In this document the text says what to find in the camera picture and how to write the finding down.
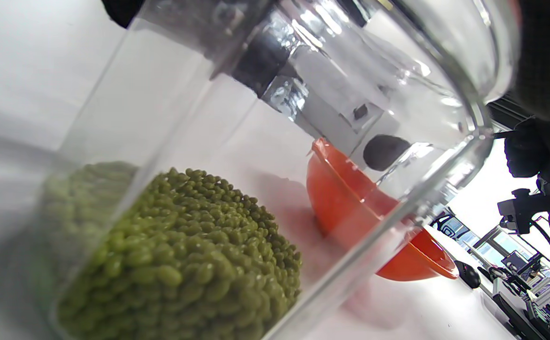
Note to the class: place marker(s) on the person's right hand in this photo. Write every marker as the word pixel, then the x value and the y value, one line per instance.
pixel 534 151

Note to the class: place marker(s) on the black measuring scoop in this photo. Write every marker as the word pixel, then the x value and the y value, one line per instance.
pixel 385 152

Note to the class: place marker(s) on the orange plastic bowl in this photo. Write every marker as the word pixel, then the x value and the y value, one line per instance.
pixel 345 208

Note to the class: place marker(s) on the large green mung beans heap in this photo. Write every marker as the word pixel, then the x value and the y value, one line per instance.
pixel 185 269

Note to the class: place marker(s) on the clear glass jar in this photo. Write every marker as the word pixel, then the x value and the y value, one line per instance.
pixel 161 94

